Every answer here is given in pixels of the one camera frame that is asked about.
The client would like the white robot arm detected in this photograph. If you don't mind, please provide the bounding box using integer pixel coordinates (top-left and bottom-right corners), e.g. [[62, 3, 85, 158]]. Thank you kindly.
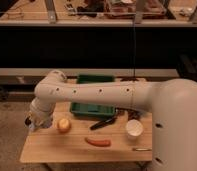
[[28, 70, 197, 171]]

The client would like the white paper cup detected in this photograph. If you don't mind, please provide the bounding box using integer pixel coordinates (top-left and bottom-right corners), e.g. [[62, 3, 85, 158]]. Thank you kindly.
[[125, 119, 144, 140]]

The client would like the metal cup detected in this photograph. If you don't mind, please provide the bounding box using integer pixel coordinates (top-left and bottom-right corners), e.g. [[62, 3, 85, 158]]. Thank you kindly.
[[25, 117, 32, 131]]

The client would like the green plastic tray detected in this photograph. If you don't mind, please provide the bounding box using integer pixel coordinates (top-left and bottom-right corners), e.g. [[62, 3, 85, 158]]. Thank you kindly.
[[70, 74, 115, 118]]

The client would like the yellow round fruit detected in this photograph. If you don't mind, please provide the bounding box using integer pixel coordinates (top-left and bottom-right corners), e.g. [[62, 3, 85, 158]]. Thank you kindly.
[[57, 118, 71, 133]]

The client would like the orange carrot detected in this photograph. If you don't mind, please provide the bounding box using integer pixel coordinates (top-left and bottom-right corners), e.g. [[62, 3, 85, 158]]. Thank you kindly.
[[85, 137, 111, 147]]

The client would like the metal fork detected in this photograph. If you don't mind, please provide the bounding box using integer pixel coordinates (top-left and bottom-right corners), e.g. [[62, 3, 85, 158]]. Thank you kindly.
[[132, 148, 152, 152]]

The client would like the black hanging cable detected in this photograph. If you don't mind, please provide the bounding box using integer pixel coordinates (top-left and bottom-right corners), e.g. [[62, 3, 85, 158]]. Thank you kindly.
[[132, 22, 137, 79]]

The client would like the black handled utensil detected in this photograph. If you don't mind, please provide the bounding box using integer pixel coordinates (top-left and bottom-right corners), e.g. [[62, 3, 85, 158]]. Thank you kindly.
[[90, 117, 116, 130]]

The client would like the brown chain pile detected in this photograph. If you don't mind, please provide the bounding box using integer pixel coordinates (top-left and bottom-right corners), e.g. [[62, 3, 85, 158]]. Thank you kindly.
[[115, 109, 142, 121]]

